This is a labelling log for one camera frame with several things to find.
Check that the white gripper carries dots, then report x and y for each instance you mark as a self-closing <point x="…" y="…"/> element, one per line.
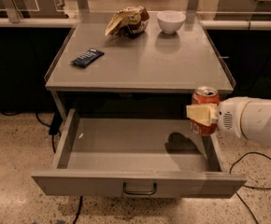
<point x="229" y="117"/>

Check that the dark blue snack bar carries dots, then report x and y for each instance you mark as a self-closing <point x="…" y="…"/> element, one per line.
<point x="87" y="58"/>

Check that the black power adapter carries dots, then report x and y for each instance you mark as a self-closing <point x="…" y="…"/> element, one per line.
<point x="55" y="124"/>

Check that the crumpled chip bag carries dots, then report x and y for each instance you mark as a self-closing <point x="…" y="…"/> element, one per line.
<point x="129" y="21"/>

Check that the metal drawer handle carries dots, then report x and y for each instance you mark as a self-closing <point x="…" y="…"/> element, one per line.
<point x="139" y="189"/>

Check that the grey cabinet with drawers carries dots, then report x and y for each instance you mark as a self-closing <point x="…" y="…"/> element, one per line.
<point x="152" y="62"/>

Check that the red coke can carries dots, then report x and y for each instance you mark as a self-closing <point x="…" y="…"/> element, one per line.
<point x="204" y="95"/>

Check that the open grey top drawer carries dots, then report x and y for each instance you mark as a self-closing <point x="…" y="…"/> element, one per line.
<point x="96" y="156"/>

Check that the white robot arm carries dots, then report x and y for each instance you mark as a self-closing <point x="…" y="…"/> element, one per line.
<point x="256" y="121"/>

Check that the white bowl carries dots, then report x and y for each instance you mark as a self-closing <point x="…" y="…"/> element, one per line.
<point x="170" y="21"/>

